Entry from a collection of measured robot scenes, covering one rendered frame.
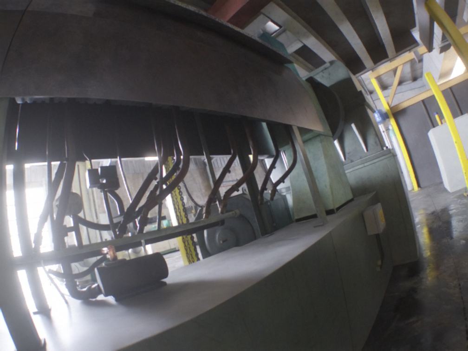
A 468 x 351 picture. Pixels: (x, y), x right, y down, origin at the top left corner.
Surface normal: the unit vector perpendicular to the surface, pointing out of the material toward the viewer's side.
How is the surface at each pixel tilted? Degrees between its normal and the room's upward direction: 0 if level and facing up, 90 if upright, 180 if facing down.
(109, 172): 90
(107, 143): 90
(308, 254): 90
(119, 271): 64
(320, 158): 72
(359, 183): 90
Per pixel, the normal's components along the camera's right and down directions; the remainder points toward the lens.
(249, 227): -0.26, -0.15
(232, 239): -0.44, -0.04
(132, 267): 0.40, -0.79
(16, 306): 0.66, -0.31
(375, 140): -0.70, 0.07
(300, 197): -0.75, -0.22
